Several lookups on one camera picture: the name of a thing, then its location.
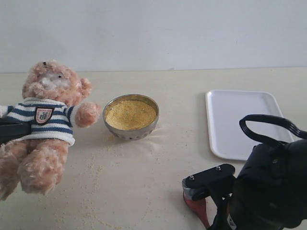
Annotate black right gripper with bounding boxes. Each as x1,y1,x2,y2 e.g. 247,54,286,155
182,140,307,230

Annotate dark red wooden spoon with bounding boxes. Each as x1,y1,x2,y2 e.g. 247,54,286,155
182,186,210,230

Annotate brown teddy bear striped sweater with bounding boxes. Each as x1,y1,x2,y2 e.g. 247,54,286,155
0,60,102,200

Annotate white plastic tray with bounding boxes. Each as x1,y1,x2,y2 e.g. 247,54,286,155
206,90,283,161

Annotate steel bowl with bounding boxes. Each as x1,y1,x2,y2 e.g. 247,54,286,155
103,94,159,141

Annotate yellow millet grains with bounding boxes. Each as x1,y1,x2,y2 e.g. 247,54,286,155
106,100,157,131

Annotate black cable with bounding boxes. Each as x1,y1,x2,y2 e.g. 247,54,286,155
239,114,307,148

